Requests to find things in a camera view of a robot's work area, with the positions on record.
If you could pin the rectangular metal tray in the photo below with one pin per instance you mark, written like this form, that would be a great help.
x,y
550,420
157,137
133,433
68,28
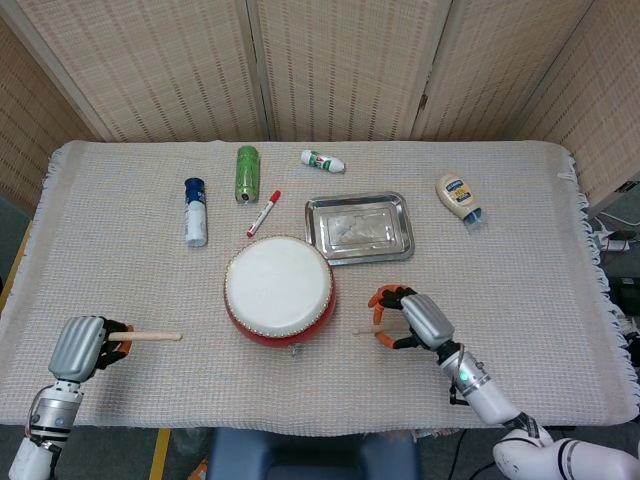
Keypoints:
x,y
360,230

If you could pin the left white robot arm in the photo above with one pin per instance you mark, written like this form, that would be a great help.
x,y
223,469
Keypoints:
x,y
50,410

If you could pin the red drum white skin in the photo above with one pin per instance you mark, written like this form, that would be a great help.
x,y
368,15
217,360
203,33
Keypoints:
x,y
277,285

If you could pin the blue seat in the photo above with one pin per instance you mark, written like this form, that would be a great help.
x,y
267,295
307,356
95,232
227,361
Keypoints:
x,y
310,455

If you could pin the woven folding screen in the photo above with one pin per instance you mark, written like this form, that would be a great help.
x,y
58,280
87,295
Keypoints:
x,y
150,60

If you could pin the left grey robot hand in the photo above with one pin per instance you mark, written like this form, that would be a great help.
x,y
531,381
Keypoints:
x,y
75,345

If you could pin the red marker pen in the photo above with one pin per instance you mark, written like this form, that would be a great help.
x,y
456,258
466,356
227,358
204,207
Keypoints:
x,y
262,214

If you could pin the white power strip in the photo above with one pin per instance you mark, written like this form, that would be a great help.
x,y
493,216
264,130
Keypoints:
x,y
617,245

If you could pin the beige woven tablecloth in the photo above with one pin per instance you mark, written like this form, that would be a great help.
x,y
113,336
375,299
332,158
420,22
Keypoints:
x,y
525,260

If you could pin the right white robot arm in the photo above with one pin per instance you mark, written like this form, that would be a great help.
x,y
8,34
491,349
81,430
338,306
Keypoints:
x,y
490,400

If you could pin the green drink can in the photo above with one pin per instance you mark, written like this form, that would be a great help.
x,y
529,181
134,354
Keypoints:
x,y
247,175

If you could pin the black box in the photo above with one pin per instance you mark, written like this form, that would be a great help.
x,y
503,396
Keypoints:
x,y
627,295

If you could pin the wooden drumstick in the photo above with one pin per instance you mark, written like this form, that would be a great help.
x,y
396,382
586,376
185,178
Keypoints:
x,y
370,330
150,336

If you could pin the orange packet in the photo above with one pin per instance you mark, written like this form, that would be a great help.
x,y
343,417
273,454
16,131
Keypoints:
x,y
201,470

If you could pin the white bottle blue cap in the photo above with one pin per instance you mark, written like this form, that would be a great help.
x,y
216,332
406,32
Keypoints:
x,y
196,215

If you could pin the cream mayonnaise squeeze bottle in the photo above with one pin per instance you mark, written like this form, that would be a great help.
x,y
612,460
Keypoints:
x,y
456,192

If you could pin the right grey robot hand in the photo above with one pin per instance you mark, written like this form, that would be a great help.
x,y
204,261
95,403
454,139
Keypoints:
x,y
427,320

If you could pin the small white bottle green label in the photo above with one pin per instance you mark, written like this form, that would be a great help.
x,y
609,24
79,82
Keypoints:
x,y
320,161

